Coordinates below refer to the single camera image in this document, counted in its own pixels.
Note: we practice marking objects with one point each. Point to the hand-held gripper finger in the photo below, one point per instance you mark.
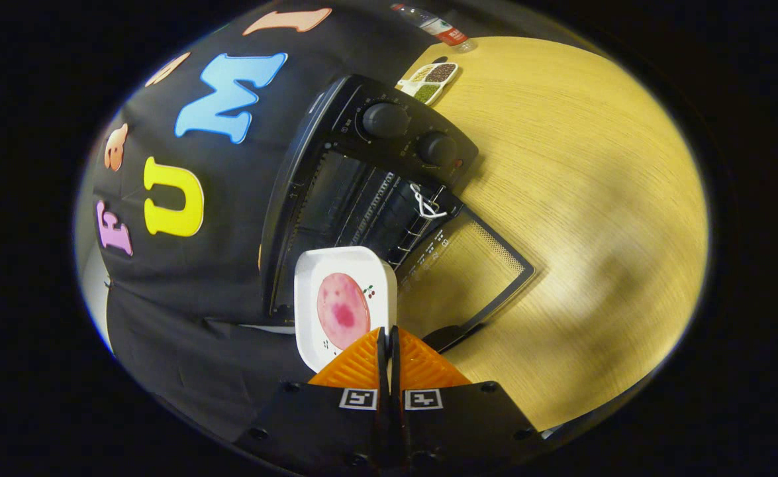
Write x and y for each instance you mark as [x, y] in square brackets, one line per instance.
[382, 371]
[395, 371]

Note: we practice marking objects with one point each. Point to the pink round meat slice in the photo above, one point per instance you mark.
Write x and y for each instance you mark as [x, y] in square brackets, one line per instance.
[342, 311]

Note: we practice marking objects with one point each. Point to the white square plate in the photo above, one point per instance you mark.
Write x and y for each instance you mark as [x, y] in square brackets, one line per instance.
[309, 278]

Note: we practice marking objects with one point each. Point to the black toaster oven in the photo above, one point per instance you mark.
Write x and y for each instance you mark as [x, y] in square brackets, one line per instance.
[402, 142]

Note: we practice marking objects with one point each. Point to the black backdrop cloth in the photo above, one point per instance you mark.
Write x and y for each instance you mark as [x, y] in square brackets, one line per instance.
[196, 298]

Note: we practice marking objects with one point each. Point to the white divided bean dish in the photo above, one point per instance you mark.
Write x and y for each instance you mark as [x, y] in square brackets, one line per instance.
[428, 83]

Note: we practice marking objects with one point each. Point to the red label water bottle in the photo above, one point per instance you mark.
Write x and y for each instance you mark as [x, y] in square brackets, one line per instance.
[438, 26]

